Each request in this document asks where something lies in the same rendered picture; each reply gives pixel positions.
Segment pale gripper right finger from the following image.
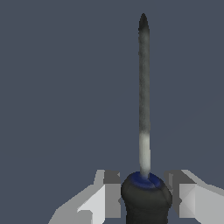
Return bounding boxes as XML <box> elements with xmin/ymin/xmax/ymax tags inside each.
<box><xmin>164</xmin><ymin>169</ymin><xmax>224</xmax><ymax>224</ymax></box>

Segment black-handled screwdriver with grey shaft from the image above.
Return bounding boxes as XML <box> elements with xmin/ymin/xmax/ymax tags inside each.
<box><xmin>120</xmin><ymin>12</ymin><xmax>173</xmax><ymax>224</ymax></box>

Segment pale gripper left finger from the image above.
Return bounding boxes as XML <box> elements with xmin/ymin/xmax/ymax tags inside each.
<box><xmin>47</xmin><ymin>169</ymin><xmax>122</xmax><ymax>224</ymax></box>

